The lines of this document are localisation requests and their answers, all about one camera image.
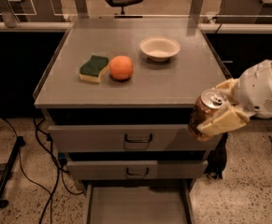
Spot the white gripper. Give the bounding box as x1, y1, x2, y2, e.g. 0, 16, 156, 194
197, 60, 272, 136

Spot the orange soda can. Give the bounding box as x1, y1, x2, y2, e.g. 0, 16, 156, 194
188, 89, 227, 141

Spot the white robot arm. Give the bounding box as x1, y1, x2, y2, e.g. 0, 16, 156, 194
197, 60, 272, 136

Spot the top grey drawer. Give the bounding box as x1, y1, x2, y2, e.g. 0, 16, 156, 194
49, 124, 221, 153

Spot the grey drawer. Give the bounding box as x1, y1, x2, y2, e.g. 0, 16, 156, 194
49, 124, 221, 153
67, 161, 208, 180
82, 183, 196, 224

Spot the grey drawer cabinet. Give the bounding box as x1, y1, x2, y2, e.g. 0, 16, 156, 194
33, 15, 236, 224

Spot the middle grey drawer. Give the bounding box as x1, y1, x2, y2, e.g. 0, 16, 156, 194
67, 161, 208, 180

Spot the bottom grey drawer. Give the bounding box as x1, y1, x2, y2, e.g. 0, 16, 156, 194
82, 183, 196, 224

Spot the white bowl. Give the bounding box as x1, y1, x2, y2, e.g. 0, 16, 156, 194
139, 36, 180, 62

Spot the orange fruit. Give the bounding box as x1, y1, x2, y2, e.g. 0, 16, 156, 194
109, 56, 134, 80

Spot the green yellow sponge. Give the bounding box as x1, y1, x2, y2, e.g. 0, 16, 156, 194
79, 55, 109, 83

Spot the black stand leg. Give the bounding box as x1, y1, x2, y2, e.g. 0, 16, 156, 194
0, 136, 25, 208

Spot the black cable bundle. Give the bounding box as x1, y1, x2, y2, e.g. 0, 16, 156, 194
205, 133, 229, 180

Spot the black floor cable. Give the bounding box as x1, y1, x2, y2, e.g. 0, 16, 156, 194
1, 117, 85, 224

